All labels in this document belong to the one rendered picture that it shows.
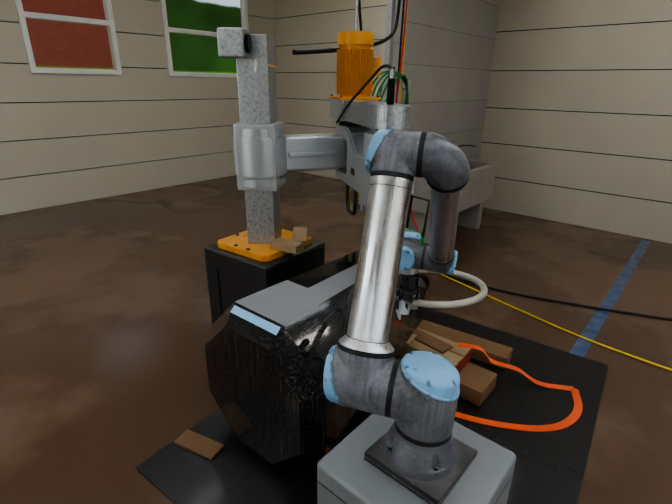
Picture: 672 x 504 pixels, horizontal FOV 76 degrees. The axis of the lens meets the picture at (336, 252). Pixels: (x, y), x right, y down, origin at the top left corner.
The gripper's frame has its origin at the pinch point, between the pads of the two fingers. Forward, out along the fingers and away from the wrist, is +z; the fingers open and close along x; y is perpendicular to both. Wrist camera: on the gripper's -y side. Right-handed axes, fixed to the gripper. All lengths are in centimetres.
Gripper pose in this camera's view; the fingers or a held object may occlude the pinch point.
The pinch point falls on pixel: (402, 314)
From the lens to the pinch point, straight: 189.2
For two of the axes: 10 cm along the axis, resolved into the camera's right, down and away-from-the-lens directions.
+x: 7.1, -2.3, 6.6
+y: 7.0, 2.1, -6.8
